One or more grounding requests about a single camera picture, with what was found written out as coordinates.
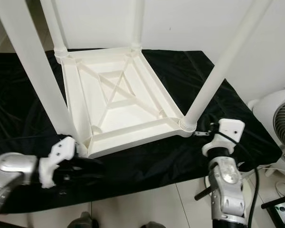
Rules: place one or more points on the black metal worktable leg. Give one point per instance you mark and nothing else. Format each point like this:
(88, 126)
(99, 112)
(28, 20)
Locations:
(206, 192)

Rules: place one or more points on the white fan head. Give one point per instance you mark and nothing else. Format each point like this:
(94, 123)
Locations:
(273, 114)

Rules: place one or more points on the grey robot foot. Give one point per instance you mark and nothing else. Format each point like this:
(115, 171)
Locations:
(154, 225)
(83, 222)

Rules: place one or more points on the white plastic children table top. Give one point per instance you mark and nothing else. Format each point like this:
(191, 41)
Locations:
(128, 114)

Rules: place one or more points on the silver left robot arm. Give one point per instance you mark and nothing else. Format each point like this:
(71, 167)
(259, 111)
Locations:
(14, 166)

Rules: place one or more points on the grey left robot foot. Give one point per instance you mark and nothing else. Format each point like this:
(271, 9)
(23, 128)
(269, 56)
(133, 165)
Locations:
(83, 222)

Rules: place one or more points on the white plastic table leg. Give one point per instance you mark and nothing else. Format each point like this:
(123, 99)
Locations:
(137, 23)
(33, 66)
(54, 23)
(228, 66)

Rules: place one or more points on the grey right robot foot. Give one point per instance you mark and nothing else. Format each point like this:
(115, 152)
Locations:
(154, 225)

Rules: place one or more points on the black floor object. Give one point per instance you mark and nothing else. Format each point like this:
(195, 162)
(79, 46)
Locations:
(280, 209)

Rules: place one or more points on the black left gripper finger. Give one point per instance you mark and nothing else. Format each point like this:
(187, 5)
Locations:
(90, 172)

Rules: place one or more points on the black tablecloth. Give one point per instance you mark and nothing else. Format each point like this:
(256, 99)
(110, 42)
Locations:
(9, 109)

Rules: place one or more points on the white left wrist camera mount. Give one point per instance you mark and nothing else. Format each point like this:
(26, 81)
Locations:
(59, 154)

